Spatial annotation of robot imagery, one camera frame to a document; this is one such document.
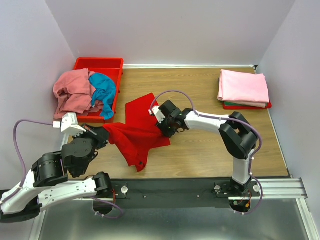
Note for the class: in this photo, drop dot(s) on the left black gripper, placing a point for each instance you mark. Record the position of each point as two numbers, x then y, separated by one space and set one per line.
100 134

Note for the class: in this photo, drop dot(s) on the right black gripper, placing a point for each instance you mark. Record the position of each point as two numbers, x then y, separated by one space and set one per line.
165 128

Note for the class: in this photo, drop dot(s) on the red t shirt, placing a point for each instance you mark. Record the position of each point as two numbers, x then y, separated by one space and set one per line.
139 134

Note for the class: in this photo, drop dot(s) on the dusty pink t shirt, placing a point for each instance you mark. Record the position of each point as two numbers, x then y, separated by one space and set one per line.
74 94

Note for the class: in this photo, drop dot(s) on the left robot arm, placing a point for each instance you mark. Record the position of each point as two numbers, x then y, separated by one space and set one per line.
40 188

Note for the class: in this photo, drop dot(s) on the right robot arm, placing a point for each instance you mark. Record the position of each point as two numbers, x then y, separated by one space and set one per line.
238 136

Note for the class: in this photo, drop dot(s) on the blue t shirt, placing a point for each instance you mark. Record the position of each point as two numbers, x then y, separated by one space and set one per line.
105 92

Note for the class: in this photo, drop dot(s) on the folded green shirt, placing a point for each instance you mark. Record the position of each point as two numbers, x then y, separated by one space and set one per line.
237 103

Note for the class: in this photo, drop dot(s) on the folded light pink shirt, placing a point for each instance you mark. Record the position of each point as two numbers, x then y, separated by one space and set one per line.
243 87

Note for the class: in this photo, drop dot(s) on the red plastic bin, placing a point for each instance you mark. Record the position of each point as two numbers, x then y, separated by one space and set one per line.
111 67

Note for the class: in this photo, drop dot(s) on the folded red shirt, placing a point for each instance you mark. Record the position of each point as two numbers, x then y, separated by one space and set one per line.
235 106

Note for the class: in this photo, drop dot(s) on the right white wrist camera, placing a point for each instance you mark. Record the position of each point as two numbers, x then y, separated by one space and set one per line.
157 113

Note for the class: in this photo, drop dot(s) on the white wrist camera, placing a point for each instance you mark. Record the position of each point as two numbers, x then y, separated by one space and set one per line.
157 113
69 125

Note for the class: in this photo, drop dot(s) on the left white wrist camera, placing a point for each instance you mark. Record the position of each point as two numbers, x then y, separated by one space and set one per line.
69 125

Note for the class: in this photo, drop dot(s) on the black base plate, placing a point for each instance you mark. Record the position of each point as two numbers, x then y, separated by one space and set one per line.
172 193

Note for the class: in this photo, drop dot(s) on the aluminium frame rail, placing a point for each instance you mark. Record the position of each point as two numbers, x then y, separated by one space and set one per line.
283 214

